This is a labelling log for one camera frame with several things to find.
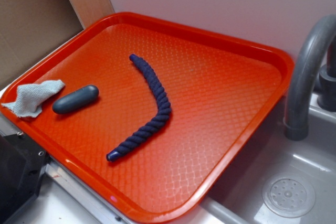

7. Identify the light blue cloth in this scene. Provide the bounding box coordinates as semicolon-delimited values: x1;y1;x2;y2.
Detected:
1;80;65;118

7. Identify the dark grey oval capsule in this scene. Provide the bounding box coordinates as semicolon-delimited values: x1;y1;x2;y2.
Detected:
52;85;99;114

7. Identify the brown cardboard panel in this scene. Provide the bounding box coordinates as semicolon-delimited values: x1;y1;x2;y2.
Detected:
1;0;82;88

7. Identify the round sink drain strainer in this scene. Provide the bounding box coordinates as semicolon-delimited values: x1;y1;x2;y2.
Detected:
262;174;316;218

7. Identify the grey curved faucet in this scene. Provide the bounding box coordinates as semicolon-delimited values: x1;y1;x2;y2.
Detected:
283;14;335;141

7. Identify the grey plastic sink basin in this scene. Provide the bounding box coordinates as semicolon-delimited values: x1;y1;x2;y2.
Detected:
201;94;335;223

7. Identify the dark blue twisted rope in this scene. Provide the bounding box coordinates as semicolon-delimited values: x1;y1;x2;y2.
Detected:
106;53;172;163

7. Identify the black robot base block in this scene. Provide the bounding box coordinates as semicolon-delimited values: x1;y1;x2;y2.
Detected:
1;134;48;223

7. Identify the orange plastic tray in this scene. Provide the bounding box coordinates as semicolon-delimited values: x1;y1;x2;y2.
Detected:
1;13;293;223

